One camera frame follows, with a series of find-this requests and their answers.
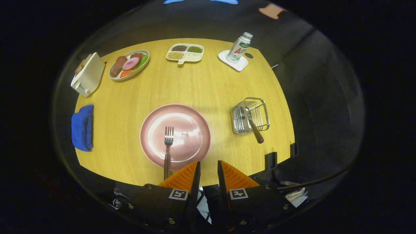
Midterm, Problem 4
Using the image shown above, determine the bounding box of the spoon with brown handle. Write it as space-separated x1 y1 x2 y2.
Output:
243 106 264 144

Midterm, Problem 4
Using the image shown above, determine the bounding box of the pink round plate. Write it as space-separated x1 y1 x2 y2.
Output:
140 104 211 171

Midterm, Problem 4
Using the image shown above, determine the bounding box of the white oval food plate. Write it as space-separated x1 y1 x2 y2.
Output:
109 50 150 81

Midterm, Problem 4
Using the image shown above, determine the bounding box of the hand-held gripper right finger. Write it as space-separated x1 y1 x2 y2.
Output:
217 160 296 234

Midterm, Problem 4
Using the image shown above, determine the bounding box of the white crumpled sheet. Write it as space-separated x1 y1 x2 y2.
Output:
285 188 308 208

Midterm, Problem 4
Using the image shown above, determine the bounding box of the metal wire basket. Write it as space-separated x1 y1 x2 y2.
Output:
230 97 270 135

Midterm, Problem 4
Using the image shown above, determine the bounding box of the blue cloth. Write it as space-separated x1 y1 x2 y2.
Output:
71 104 95 152

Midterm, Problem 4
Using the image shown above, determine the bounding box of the pink ham slice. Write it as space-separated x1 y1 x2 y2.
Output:
122 57 141 71

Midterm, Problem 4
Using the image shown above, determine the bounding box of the white toaster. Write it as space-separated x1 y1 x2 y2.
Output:
71 52 106 98

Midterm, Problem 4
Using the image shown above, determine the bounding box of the fork with brown handle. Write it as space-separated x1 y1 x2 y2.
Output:
163 126 175 180

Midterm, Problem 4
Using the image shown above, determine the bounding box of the green lettuce leaf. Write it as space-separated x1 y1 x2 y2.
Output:
135 54 149 69

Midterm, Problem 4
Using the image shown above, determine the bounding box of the black cable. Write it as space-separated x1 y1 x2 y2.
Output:
276 159 356 191

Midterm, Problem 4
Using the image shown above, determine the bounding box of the white divided bean dish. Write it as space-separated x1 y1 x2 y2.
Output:
166 43 204 66

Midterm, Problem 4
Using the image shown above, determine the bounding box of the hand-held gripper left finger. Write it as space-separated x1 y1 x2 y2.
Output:
119 161 201 234

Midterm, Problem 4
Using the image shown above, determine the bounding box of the white drink bottle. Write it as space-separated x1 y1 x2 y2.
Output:
226 32 253 63

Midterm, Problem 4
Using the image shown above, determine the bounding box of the white square coaster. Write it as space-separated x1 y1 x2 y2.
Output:
218 49 249 72

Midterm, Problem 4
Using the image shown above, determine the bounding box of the brown meat slice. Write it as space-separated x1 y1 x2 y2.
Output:
111 56 127 77

